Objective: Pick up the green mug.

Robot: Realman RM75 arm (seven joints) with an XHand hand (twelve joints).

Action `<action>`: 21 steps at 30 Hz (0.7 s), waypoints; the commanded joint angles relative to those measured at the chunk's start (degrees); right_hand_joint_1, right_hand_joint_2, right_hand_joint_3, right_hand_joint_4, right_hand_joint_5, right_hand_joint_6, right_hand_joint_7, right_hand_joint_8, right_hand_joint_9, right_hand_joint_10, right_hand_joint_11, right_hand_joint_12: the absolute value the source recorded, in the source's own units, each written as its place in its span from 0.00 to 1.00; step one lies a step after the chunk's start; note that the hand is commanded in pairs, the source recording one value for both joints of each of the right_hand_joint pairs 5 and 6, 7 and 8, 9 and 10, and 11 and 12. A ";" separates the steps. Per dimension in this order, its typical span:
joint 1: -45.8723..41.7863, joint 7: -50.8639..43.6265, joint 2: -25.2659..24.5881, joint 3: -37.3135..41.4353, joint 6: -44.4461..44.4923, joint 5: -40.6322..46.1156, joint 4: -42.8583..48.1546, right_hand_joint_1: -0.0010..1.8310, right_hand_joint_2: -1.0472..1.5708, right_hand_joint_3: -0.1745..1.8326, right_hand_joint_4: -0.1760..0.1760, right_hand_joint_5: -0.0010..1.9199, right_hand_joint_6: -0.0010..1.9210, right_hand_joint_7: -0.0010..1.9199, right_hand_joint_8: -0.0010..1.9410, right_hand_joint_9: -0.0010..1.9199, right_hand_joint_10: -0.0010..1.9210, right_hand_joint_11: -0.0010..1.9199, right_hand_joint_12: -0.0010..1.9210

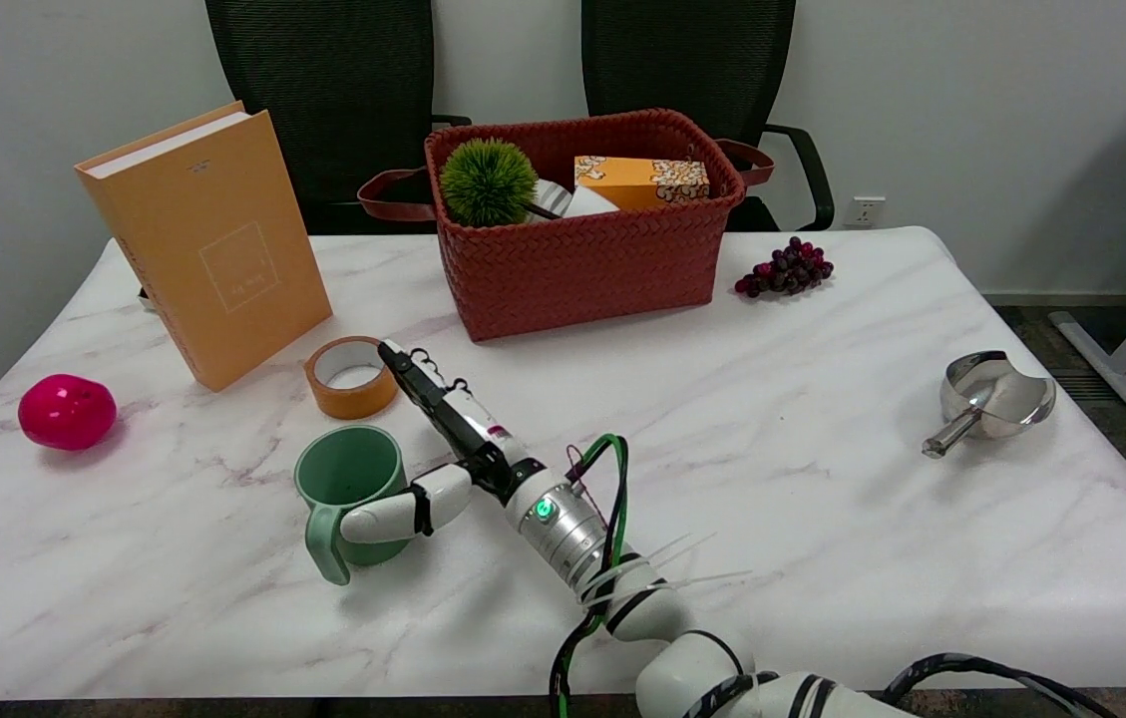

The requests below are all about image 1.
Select black green cable loop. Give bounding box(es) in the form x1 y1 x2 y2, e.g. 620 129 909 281
549 433 631 718

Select black sleeved cable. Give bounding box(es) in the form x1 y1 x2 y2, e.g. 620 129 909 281
880 652 1117 718

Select purple grape bunch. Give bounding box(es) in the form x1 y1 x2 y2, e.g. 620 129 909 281
734 236 835 299

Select orange tape roll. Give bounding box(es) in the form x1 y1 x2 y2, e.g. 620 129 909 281
304 336 401 421

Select orange hardcover book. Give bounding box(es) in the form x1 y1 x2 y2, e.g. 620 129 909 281
75 101 334 392

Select pink plastic ball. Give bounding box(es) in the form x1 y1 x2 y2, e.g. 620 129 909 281
18 374 118 452

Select orange patterned box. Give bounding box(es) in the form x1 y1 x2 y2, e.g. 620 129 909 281
574 156 711 211

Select green mug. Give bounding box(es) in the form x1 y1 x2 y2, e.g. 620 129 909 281
294 425 416 586

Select white striped cup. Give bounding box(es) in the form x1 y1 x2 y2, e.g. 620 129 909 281
527 179 621 223

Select black mesh office chair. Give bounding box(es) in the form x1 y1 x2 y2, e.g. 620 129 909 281
204 0 472 236
581 0 836 233

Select green spiky plant ball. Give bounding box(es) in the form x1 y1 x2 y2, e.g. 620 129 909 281
439 138 540 228

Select steel scoop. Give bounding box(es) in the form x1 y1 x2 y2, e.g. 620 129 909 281
922 350 1057 460

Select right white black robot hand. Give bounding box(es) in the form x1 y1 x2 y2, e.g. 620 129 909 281
340 340 531 545

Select red woven basket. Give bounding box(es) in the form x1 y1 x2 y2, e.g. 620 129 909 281
357 108 776 344

